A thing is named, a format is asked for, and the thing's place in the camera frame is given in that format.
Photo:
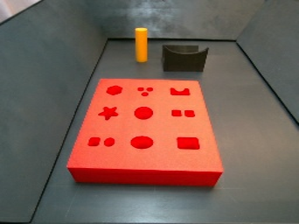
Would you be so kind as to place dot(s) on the yellow oval peg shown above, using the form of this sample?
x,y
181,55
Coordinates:
x,y
141,44

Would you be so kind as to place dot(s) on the red shape sorting board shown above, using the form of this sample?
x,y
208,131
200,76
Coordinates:
x,y
148,135

